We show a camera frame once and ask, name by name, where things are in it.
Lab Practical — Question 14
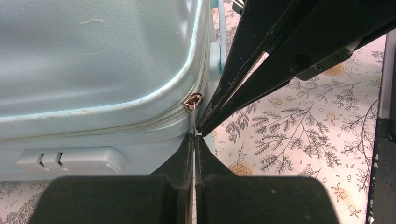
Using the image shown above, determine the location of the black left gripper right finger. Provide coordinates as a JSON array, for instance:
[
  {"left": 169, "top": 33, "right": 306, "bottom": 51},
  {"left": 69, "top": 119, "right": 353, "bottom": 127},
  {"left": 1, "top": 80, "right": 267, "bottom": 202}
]
[{"left": 194, "top": 135, "right": 339, "bottom": 224}]

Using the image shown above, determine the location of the light blue ribbed suitcase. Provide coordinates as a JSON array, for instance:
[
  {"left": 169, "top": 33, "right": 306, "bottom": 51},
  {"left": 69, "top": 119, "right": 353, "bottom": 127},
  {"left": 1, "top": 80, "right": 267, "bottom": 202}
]
[{"left": 0, "top": 0, "right": 226, "bottom": 181}]

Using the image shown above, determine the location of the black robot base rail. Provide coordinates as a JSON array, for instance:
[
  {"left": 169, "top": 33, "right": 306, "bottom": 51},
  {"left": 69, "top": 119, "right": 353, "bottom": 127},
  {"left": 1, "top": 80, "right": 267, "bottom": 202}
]
[{"left": 366, "top": 30, "right": 396, "bottom": 224}]

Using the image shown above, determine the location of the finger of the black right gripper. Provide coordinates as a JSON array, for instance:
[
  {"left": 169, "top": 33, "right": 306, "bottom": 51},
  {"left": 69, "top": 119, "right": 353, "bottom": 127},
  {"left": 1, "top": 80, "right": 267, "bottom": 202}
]
[
  {"left": 201, "top": 0, "right": 396, "bottom": 136},
  {"left": 196, "top": 0, "right": 302, "bottom": 132}
]

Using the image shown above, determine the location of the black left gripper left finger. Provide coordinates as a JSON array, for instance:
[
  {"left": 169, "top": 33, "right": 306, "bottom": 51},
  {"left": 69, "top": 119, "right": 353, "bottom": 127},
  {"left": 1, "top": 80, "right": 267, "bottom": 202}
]
[{"left": 29, "top": 134, "right": 194, "bottom": 224}]

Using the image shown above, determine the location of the floral patterned floor mat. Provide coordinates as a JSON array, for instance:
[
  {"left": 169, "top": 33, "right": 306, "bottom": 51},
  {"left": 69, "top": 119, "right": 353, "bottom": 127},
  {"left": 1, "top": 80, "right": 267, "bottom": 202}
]
[{"left": 0, "top": 0, "right": 387, "bottom": 224}]

